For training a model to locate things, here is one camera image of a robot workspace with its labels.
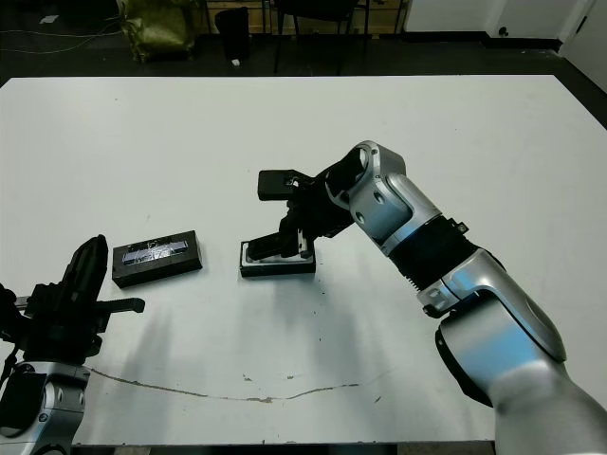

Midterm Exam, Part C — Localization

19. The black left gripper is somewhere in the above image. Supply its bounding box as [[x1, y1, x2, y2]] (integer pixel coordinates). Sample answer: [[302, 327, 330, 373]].
[[21, 233, 146, 365]]

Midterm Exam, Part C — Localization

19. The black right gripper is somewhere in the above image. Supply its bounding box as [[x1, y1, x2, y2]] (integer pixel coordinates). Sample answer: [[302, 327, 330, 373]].
[[277, 171, 356, 261]]

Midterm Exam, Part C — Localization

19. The black box lid silver print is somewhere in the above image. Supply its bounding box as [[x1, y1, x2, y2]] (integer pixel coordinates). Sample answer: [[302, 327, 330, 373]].
[[111, 229, 204, 289]]

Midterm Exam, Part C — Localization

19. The black box with white inlay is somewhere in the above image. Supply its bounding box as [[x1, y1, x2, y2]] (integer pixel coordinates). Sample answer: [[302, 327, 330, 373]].
[[239, 238, 317, 280]]

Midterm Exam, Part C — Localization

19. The black waste bin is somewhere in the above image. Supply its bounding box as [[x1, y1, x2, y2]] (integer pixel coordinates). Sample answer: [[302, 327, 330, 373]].
[[215, 7, 251, 63]]

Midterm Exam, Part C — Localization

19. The black office chair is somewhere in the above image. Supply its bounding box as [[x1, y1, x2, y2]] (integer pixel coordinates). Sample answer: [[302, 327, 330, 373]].
[[274, 0, 371, 75]]

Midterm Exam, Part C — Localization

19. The yellow green sack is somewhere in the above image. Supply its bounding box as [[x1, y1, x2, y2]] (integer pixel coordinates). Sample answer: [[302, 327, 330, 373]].
[[118, 0, 195, 63]]

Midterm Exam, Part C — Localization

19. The white door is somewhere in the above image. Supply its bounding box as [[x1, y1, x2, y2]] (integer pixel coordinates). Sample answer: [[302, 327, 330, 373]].
[[561, 0, 607, 72]]

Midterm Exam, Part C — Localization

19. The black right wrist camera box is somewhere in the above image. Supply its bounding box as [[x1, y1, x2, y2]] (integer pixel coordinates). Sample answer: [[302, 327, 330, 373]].
[[257, 168, 318, 201]]

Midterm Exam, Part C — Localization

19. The thin light floor cable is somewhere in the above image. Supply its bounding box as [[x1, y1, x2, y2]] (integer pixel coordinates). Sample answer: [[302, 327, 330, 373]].
[[0, 18, 124, 54]]

